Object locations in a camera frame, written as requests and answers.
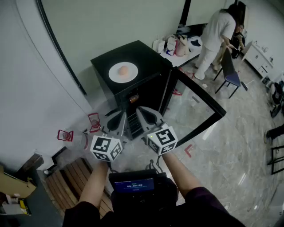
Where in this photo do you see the white round plate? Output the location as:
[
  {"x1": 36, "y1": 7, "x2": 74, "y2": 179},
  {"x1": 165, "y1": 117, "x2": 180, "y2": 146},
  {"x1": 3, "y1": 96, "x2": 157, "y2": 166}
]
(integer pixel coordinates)
[{"x1": 108, "y1": 62, "x2": 139, "y2": 84}]

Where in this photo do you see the pink bag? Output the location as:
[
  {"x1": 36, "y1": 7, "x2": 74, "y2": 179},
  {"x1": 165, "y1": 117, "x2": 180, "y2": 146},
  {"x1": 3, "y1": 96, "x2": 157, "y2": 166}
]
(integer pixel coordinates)
[{"x1": 175, "y1": 35, "x2": 189, "y2": 57}]

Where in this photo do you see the brown egg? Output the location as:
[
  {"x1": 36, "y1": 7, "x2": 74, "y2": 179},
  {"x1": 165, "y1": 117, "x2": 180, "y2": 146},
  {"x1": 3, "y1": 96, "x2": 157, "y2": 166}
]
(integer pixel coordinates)
[{"x1": 118, "y1": 65, "x2": 129, "y2": 77}]

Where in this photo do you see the dark wooden box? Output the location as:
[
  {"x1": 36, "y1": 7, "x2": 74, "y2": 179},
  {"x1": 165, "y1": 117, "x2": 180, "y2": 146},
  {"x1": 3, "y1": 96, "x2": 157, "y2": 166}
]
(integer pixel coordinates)
[{"x1": 21, "y1": 153, "x2": 44, "y2": 172}]

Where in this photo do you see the black metal frame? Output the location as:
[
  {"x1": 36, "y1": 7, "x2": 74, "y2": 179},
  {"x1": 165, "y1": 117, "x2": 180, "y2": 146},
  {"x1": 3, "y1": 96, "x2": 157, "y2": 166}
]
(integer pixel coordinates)
[{"x1": 267, "y1": 145, "x2": 284, "y2": 176}]

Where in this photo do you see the white table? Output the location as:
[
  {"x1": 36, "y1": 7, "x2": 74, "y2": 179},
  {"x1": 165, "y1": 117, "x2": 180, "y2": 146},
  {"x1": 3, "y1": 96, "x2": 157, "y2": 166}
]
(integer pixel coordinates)
[{"x1": 159, "y1": 36, "x2": 203, "y2": 68}]

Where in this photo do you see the black office chair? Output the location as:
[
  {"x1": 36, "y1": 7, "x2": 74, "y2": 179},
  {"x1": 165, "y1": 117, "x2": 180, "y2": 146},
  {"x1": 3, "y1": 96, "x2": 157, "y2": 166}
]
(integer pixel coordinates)
[{"x1": 268, "y1": 82, "x2": 284, "y2": 118}]

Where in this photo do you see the black mini fridge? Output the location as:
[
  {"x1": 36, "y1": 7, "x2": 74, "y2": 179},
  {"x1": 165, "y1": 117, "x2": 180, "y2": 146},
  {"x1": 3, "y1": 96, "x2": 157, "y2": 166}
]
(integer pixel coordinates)
[{"x1": 90, "y1": 39, "x2": 227, "y2": 148}]

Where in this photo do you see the black chair blue seat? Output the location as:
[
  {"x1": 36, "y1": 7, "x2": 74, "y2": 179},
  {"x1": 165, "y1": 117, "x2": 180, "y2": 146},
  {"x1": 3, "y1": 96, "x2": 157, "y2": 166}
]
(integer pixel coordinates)
[{"x1": 213, "y1": 47, "x2": 241, "y2": 99}]

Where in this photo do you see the plain white paper bag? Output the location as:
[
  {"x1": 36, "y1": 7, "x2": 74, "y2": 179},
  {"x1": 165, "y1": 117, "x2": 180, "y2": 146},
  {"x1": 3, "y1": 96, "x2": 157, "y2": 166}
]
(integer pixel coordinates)
[{"x1": 152, "y1": 35, "x2": 166, "y2": 55}]

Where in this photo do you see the person's left forearm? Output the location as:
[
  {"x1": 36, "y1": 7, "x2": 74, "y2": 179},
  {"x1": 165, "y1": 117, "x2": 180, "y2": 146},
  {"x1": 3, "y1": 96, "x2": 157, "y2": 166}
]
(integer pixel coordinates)
[{"x1": 79, "y1": 160, "x2": 110, "y2": 209}]

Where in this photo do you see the fridge glass door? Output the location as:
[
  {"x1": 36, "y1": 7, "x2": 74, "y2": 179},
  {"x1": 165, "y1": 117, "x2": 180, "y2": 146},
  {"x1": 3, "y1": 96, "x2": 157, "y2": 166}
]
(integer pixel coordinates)
[{"x1": 159, "y1": 66, "x2": 227, "y2": 148}]

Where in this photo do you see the white cabinet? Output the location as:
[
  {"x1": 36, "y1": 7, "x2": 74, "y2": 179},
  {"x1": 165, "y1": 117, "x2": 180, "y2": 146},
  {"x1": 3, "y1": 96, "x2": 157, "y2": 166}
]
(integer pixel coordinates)
[{"x1": 241, "y1": 40, "x2": 275, "y2": 78}]

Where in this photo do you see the black chest-mounted screen device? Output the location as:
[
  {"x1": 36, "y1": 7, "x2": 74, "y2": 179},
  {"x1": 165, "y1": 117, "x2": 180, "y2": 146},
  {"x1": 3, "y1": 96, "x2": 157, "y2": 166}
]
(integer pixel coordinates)
[{"x1": 108, "y1": 169, "x2": 167, "y2": 210}]

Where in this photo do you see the yellow black item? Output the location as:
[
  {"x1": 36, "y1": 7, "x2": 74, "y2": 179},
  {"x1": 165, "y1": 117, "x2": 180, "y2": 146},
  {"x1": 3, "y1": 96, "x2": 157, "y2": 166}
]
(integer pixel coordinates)
[{"x1": 19, "y1": 199, "x2": 32, "y2": 215}]

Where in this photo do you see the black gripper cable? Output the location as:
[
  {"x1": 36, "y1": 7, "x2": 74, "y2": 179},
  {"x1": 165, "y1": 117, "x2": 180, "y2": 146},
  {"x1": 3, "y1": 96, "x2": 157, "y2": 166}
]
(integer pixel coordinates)
[
  {"x1": 146, "y1": 155, "x2": 165, "y2": 176},
  {"x1": 107, "y1": 161, "x2": 118, "y2": 173}
]

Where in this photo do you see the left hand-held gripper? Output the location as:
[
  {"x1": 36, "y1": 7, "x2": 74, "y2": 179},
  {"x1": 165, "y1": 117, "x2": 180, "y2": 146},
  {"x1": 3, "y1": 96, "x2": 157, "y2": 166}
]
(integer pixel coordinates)
[{"x1": 90, "y1": 110, "x2": 128, "y2": 162}]

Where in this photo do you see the brown cardboard box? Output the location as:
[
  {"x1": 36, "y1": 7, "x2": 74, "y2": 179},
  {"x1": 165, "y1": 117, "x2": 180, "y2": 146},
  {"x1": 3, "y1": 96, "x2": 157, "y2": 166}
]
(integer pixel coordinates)
[{"x1": 0, "y1": 165, "x2": 37, "y2": 199}]

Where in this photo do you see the white handled floor brush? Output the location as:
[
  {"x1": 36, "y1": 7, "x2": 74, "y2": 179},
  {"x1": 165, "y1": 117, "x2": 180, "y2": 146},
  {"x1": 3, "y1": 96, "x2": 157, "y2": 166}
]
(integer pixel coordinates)
[{"x1": 241, "y1": 79, "x2": 256, "y2": 91}]

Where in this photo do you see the person's dark shirt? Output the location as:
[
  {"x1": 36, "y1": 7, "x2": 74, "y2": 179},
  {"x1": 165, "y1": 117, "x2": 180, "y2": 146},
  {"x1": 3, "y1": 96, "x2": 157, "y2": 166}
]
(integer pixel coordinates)
[{"x1": 63, "y1": 186, "x2": 245, "y2": 227}]

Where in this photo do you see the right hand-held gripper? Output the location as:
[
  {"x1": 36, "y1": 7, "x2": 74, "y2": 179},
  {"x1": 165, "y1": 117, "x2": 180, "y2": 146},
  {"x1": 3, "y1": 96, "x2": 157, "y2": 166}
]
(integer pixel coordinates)
[{"x1": 135, "y1": 106, "x2": 178, "y2": 156}]

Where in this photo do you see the white bag blue print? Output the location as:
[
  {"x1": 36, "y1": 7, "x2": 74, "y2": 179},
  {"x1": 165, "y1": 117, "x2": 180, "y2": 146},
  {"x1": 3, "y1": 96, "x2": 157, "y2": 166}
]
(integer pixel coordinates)
[{"x1": 166, "y1": 35, "x2": 178, "y2": 57}]

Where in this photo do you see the person's right forearm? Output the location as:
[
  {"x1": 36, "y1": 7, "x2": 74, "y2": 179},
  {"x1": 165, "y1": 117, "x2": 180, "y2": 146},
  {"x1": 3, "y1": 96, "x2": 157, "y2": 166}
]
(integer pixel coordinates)
[{"x1": 161, "y1": 153, "x2": 203, "y2": 198}]

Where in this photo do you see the wooden slatted pallet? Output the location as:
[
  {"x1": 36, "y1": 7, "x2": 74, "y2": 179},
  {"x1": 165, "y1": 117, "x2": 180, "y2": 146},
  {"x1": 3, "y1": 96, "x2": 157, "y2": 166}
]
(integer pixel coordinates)
[{"x1": 45, "y1": 157, "x2": 114, "y2": 219}]

